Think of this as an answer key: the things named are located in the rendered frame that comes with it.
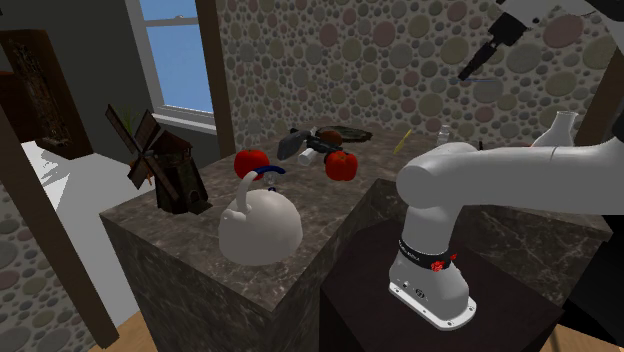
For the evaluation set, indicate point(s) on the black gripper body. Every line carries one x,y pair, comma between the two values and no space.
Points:
508,28

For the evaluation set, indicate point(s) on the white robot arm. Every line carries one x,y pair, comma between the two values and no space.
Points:
512,175

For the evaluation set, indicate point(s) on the white flask vase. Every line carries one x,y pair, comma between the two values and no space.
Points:
558,132

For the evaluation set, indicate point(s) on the small clear bottle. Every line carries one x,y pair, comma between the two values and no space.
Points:
443,136

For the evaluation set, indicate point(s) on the yellow pen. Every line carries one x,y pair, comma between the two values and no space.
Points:
402,141

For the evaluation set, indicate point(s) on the brown oval loaf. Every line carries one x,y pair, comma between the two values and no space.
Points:
330,136

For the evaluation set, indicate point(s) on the red bell pepper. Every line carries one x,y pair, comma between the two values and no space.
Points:
341,166

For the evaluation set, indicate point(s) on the small white cylinder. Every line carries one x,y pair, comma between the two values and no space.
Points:
307,157

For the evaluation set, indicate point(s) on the dark grey toy gun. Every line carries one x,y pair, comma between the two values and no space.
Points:
292,143

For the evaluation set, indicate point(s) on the red tomato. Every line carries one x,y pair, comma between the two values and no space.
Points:
249,162

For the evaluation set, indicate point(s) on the dark robot stand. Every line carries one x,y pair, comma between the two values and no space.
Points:
370,302

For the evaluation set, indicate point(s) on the white framed window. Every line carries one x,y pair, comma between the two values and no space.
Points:
178,53

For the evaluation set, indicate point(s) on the dark wooden windmill model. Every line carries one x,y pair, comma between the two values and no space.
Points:
178,175

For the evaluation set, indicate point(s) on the dark framed wall picture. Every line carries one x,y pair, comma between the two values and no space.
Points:
41,92

